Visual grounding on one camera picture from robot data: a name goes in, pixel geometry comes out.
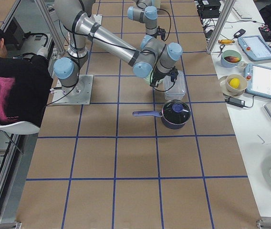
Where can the teach pendant tablet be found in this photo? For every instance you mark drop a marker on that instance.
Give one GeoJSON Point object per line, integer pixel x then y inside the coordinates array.
{"type": "Point", "coordinates": [255, 47]}
{"type": "Point", "coordinates": [258, 79]}

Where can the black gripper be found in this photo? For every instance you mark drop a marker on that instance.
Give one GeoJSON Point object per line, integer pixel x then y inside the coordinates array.
{"type": "Point", "coordinates": [158, 75]}

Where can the blue bowl with fruit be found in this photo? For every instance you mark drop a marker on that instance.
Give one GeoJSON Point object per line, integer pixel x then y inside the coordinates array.
{"type": "Point", "coordinates": [230, 58]}

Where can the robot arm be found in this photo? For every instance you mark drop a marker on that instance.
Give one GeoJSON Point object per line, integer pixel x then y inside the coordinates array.
{"type": "Point", "coordinates": [155, 59]}
{"type": "Point", "coordinates": [145, 12]}

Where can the black scissors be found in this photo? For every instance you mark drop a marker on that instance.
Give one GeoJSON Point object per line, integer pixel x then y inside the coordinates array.
{"type": "Point", "coordinates": [221, 47]}

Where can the beige bowl with lemon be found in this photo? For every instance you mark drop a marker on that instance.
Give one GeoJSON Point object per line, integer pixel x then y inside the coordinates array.
{"type": "Point", "coordinates": [233, 85]}

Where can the aluminium frame post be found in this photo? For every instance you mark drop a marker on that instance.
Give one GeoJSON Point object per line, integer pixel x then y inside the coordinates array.
{"type": "Point", "coordinates": [226, 10]}

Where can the clear plastic food container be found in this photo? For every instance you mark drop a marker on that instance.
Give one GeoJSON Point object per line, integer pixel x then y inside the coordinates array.
{"type": "Point", "coordinates": [178, 91]}

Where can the dark blue saucepan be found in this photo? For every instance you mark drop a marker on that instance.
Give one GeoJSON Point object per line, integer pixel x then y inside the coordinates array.
{"type": "Point", "coordinates": [174, 114]}

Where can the person in black clothes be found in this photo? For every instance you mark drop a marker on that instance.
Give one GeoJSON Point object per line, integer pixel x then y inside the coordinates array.
{"type": "Point", "coordinates": [24, 86]}

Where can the yellow handled screwdriver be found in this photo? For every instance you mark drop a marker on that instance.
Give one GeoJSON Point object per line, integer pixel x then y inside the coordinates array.
{"type": "Point", "coordinates": [226, 41]}

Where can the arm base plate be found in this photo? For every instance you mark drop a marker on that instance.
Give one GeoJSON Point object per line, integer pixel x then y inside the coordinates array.
{"type": "Point", "coordinates": [97, 18]}
{"type": "Point", "coordinates": [79, 95]}

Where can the cream and chrome toaster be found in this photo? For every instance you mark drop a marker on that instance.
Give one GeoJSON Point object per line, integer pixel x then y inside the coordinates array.
{"type": "Point", "coordinates": [156, 3]}

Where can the black power adapter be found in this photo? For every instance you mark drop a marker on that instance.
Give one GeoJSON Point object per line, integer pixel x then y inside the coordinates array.
{"type": "Point", "coordinates": [235, 102]}

